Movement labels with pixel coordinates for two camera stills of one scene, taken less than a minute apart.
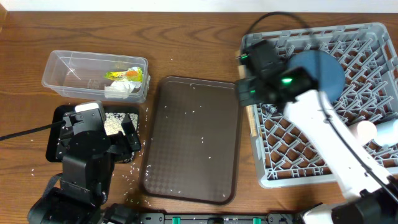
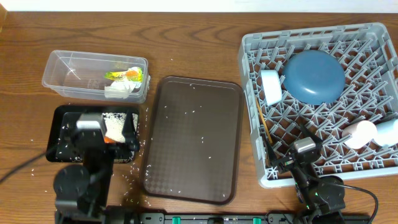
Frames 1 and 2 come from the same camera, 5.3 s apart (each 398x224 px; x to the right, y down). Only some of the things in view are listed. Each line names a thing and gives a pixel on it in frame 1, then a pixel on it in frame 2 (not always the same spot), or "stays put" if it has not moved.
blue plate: (328, 71) stays put
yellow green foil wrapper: (132, 74) stays put
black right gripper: (246, 99) to (288, 162)
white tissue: (120, 89) stays put
